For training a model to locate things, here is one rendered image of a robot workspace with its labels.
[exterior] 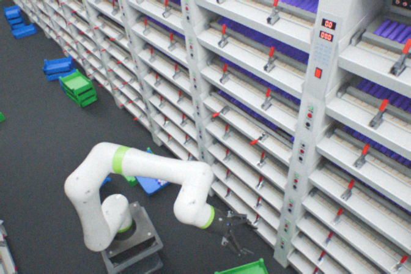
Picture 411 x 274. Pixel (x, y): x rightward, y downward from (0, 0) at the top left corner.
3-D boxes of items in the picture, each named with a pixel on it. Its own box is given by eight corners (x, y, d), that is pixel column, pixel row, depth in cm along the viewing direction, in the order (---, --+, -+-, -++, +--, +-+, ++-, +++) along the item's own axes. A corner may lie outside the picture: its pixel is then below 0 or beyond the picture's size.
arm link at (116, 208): (101, 233, 169) (92, 212, 156) (117, 209, 180) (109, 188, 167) (122, 240, 166) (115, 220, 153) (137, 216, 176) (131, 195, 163)
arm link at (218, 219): (212, 228, 115) (218, 204, 119) (192, 229, 123) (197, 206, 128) (224, 234, 118) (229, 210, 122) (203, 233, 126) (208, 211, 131)
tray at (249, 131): (290, 168, 142) (288, 158, 134) (205, 106, 177) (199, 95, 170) (320, 137, 145) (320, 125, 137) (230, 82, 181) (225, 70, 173)
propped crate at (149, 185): (170, 183, 247) (171, 178, 240) (148, 197, 239) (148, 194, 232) (148, 153, 256) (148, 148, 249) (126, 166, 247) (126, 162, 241)
